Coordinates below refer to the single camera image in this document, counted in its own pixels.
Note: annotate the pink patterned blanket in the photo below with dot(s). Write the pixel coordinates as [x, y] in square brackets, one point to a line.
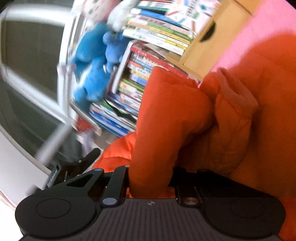
[261, 27]

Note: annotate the orange puffer jacket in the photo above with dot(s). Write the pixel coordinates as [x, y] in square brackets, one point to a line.
[239, 123]

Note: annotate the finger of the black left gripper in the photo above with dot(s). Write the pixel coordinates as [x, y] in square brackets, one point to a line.
[85, 162]

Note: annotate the row of upright books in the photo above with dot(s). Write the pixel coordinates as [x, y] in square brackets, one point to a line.
[152, 36]

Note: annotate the pink white bunny plush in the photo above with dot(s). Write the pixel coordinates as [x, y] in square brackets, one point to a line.
[113, 13]

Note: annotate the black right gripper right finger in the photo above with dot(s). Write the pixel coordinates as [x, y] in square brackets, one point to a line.
[229, 207]

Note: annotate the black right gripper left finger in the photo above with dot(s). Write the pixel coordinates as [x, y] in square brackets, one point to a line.
[69, 208]

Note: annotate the wooden drawer organizer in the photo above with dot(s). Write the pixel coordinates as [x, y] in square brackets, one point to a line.
[203, 53]

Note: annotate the blue plush toy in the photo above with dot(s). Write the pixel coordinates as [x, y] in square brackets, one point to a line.
[100, 49]

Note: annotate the white pencil pattern box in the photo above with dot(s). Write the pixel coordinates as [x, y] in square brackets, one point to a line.
[193, 15]

